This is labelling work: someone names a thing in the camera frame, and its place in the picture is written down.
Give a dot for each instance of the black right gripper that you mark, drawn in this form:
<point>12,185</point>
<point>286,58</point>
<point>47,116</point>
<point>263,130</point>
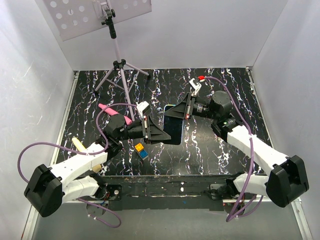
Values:
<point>180,110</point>

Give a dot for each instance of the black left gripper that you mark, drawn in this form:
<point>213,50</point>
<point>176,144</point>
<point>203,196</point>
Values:
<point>154,133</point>

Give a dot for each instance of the light blue phone case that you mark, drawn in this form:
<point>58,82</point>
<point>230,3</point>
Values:
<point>182,133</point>

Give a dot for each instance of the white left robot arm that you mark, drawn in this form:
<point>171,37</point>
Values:
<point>50,187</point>

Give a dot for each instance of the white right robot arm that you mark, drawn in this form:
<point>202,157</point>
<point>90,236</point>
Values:
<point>285,177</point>

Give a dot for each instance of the orange and blue toy blocks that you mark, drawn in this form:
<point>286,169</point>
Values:
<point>139,148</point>

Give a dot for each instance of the pink cylindrical stick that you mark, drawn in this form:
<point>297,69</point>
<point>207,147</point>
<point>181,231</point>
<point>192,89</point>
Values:
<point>112,112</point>

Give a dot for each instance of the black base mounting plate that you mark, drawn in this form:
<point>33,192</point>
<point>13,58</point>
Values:
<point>173,192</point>

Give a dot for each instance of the lilac music stand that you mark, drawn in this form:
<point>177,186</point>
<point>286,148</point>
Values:
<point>75,18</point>

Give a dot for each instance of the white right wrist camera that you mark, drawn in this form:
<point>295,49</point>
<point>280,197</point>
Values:
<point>196,84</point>

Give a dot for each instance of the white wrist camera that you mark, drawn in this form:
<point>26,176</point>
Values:
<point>196,84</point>
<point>143,109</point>

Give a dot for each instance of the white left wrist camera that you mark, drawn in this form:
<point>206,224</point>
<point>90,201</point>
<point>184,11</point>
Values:
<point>143,109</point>

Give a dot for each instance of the wooden handled tool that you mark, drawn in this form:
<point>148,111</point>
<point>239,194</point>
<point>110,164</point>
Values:
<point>80,147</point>

